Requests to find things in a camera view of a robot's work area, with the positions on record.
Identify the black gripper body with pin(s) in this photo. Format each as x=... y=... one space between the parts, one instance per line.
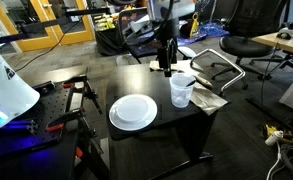
x=167 y=53

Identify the clear plastic cup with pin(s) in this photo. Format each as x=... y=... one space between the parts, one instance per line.
x=181 y=95

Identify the yellow wet floor sign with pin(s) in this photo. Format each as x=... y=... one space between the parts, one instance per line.
x=195 y=28

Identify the mesh back office chair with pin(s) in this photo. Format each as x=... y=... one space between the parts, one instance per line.
x=137 y=30

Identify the crumpled grey cloth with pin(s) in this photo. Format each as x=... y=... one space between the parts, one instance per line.
x=207 y=100

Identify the white round plate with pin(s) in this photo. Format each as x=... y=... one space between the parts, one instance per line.
x=132 y=112

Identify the black cloth covered table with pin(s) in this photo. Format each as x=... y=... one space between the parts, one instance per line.
x=107 y=41

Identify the black side table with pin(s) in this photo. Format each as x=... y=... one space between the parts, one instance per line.
x=199 y=133

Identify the yellow items on table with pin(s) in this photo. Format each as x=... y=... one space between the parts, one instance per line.
x=106 y=24

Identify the black swivel office chair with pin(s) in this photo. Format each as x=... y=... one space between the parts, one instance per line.
x=249 y=43

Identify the yellow framed glass door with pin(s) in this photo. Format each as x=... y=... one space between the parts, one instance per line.
x=69 y=33
x=36 y=40

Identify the light wooden desk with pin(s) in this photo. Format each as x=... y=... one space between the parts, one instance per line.
x=287 y=42

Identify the grey device on desk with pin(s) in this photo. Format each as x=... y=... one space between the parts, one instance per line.
x=287 y=33

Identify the black metal boom bar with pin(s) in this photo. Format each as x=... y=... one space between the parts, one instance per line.
x=39 y=26

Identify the black perforated mounting board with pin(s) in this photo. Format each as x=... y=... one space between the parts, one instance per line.
x=36 y=113

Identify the chrome tube rail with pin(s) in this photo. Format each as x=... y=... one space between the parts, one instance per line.
x=234 y=68

